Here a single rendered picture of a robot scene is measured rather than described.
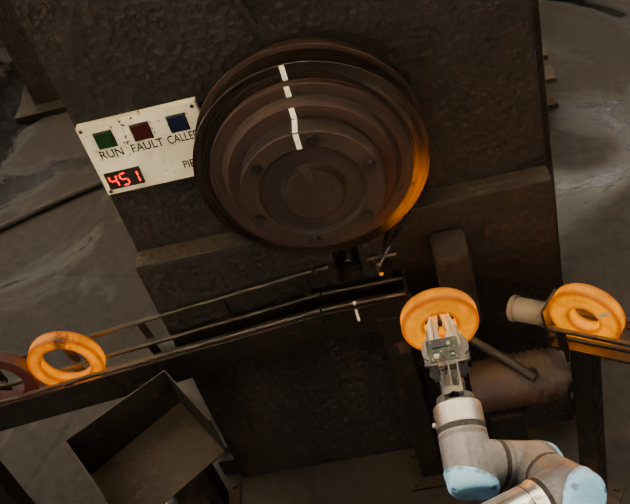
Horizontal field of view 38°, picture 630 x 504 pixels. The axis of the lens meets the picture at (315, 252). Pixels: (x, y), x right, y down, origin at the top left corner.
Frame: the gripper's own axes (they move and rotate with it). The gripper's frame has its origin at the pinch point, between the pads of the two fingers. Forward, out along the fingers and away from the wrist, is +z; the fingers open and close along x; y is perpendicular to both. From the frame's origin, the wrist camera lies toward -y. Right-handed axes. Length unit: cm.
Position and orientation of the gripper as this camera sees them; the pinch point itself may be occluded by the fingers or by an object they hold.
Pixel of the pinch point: (438, 314)
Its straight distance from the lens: 182.0
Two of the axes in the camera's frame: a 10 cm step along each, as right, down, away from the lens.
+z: -1.0, -8.4, 5.3
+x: -9.7, 2.0, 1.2
